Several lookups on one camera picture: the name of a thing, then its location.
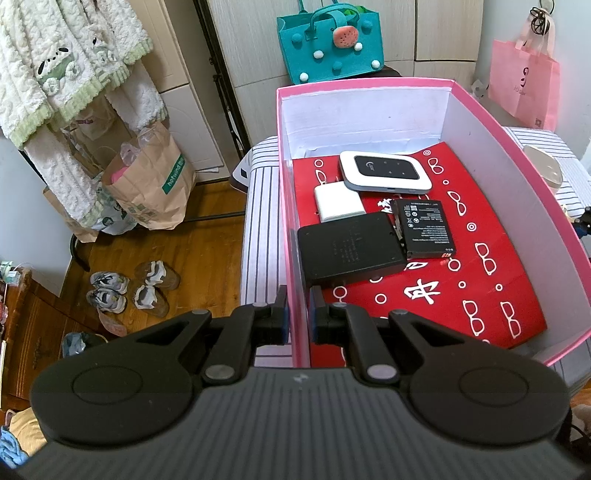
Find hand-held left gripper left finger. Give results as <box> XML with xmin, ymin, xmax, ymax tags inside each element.
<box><xmin>134</xmin><ymin>285</ymin><xmax>291</xmax><ymax>387</ymax></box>

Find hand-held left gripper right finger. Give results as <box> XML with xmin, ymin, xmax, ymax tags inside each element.
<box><xmin>309</xmin><ymin>285</ymin><xmax>462</xmax><ymax>384</ymax></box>

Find white charger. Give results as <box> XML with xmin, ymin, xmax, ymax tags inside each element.
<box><xmin>314</xmin><ymin>181</ymin><xmax>368</xmax><ymax>223</ymax></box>

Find black battery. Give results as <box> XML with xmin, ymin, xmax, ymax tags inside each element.
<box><xmin>392</xmin><ymin>199</ymin><xmax>458</xmax><ymax>260</ymax></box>

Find white pocket router dotted screen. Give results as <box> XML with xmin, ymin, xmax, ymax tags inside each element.
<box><xmin>339</xmin><ymin>151</ymin><xmax>433</xmax><ymax>193</ymax></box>

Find pink cardboard box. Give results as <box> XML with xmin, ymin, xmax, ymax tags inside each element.
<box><xmin>276</xmin><ymin>78</ymin><xmax>588</xmax><ymax>370</ymax></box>

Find white round object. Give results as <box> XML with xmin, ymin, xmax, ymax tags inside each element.
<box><xmin>522</xmin><ymin>144</ymin><xmax>564</xmax><ymax>197</ymax></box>

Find striped tablecloth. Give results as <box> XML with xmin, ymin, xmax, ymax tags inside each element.
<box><xmin>231</xmin><ymin>127</ymin><xmax>591</xmax><ymax>398</ymax></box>

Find red patterned paper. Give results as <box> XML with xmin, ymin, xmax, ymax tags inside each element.
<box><xmin>292</xmin><ymin>142</ymin><xmax>548</xmax><ymax>370</ymax></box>

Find brown slipper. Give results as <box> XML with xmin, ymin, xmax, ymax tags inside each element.
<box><xmin>133</xmin><ymin>284</ymin><xmax>171</xmax><ymax>318</ymax></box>
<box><xmin>134</xmin><ymin>261</ymin><xmax>181</xmax><ymax>291</ymax></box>

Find pink tote bag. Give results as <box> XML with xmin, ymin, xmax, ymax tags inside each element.
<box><xmin>488</xmin><ymin>9</ymin><xmax>561</xmax><ymax>131</ymax></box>

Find grey sneaker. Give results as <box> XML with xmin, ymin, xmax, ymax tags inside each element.
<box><xmin>89</xmin><ymin>271</ymin><xmax>129</xmax><ymax>292</ymax></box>
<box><xmin>88</xmin><ymin>288</ymin><xmax>127</xmax><ymax>315</ymax></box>

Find brown paper bag green print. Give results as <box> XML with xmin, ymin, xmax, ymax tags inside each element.
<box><xmin>100</xmin><ymin>121</ymin><xmax>197</xmax><ymax>232</ymax></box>

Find green printed plastic bag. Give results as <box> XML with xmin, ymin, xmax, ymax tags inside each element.
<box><xmin>92</xmin><ymin>194</ymin><xmax>139</xmax><ymax>234</ymax></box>

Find grey bag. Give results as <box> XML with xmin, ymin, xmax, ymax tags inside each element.
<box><xmin>61</xmin><ymin>331</ymin><xmax>108</xmax><ymax>357</ymax></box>

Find beige tall cabinet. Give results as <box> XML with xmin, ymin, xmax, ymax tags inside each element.
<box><xmin>124</xmin><ymin>0</ymin><xmax>227</xmax><ymax>174</ymax></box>

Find plain brown paper bag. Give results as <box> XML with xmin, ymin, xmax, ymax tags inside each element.
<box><xmin>44</xmin><ymin>185</ymin><xmax>100</xmax><ymax>243</ymax></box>

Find wooden nightstand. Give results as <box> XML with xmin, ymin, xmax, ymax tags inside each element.
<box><xmin>0</xmin><ymin>263</ymin><xmax>107</xmax><ymax>411</ymax></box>

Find black clothes rack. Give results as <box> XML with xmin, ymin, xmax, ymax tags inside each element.
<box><xmin>69</xmin><ymin>0</ymin><xmax>252</xmax><ymax>273</ymax></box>

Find teal felt bag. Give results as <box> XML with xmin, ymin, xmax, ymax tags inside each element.
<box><xmin>277</xmin><ymin>0</ymin><xmax>386</xmax><ymax>85</ymax></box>

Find beige wardrobe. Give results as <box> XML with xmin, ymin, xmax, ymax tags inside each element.
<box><xmin>203</xmin><ymin>0</ymin><xmax>485</xmax><ymax>148</ymax></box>

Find yellow cloth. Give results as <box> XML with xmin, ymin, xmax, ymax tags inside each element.
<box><xmin>9</xmin><ymin>408</ymin><xmax>47</xmax><ymax>457</ymax></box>

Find fluffy cream green cardigan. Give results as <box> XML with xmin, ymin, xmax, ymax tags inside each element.
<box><xmin>0</xmin><ymin>0</ymin><xmax>168</xmax><ymax>227</ymax></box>

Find black hair ties on hook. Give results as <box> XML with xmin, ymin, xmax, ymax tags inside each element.
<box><xmin>529</xmin><ymin>0</ymin><xmax>557</xmax><ymax>35</ymax></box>

